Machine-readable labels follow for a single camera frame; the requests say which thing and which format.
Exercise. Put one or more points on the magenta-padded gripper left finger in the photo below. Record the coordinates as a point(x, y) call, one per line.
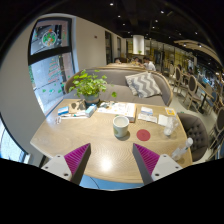
point(77, 160)

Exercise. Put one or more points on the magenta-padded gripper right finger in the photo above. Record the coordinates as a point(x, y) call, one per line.
point(146, 160)

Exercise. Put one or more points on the clear plastic water bottle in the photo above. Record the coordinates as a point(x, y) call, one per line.
point(181, 150)

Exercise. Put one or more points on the flat round red coaster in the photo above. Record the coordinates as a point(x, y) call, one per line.
point(143, 135)

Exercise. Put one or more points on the pale green ceramic cup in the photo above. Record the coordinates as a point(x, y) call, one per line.
point(120, 128)

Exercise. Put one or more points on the clear plastic cup with straw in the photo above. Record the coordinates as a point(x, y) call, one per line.
point(170, 126)

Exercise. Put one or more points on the white paper napkin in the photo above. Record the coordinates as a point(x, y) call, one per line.
point(163, 120)

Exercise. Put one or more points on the blue and white card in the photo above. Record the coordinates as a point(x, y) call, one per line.
point(147, 110)

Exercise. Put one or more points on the small blue box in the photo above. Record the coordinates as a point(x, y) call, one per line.
point(62, 110)

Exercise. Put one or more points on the white and orange box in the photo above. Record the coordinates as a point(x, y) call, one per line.
point(126, 110)

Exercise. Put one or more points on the yellow card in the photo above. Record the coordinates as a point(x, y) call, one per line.
point(170, 111)

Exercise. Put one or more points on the white printed leaflet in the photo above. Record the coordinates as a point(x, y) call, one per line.
point(106, 109)

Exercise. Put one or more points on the grey chevron pillow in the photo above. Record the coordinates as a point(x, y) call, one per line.
point(144, 85)

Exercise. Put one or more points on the green potted plant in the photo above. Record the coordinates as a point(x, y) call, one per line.
point(88, 85)

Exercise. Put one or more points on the group of dining chairs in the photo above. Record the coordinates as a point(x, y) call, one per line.
point(193, 86)

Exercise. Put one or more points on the grey curved sofa bench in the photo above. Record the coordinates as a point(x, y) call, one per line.
point(116, 78)

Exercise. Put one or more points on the person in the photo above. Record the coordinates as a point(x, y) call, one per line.
point(135, 61)
point(149, 65)

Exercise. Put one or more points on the round colourful window sticker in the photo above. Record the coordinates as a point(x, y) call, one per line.
point(49, 37)

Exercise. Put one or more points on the group of ceiling lights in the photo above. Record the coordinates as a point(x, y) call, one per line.
point(156, 20)

